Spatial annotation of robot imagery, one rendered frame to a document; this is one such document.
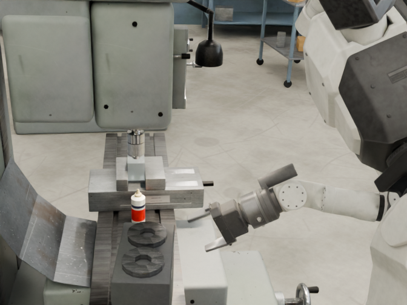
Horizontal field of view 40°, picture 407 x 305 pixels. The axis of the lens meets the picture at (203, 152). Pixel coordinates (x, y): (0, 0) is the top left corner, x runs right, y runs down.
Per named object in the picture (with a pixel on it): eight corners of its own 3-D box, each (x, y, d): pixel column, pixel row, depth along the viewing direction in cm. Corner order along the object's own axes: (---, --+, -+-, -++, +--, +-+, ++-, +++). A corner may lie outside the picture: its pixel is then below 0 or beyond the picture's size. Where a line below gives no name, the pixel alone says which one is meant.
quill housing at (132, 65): (168, 102, 157) (169, -15, 143) (172, 133, 139) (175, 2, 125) (99, 102, 155) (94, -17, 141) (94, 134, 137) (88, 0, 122)
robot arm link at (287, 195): (269, 219, 144) (310, 202, 142) (268, 227, 133) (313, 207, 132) (251, 179, 144) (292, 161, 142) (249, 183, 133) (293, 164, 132)
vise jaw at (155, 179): (162, 166, 183) (162, 155, 181) (165, 189, 169) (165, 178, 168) (143, 167, 182) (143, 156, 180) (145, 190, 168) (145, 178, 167)
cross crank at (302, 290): (308, 302, 191) (313, 275, 185) (318, 327, 180) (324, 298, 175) (263, 304, 189) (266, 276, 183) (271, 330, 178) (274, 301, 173)
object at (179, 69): (184, 103, 149) (187, 25, 140) (186, 109, 145) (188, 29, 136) (169, 103, 149) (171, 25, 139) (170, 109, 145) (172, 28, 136)
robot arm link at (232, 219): (226, 232, 148) (268, 213, 146) (231, 255, 139) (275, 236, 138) (206, 196, 142) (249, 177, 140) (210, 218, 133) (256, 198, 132)
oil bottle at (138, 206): (145, 217, 168) (145, 185, 163) (145, 224, 164) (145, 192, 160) (131, 217, 168) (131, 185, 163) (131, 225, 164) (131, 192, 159)
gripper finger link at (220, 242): (205, 252, 143) (227, 242, 142) (204, 244, 145) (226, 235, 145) (208, 256, 143) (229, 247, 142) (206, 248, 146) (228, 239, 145)
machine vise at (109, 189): (197, 184, 187) (198, 155, 183) (203, 208, 174) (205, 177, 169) (90, 187, 182) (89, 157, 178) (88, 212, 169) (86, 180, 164)
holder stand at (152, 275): (173, 285, 141) (175, 218, 132) (168, 352, 121) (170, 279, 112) (125, 284, 140) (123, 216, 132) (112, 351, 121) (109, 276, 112)
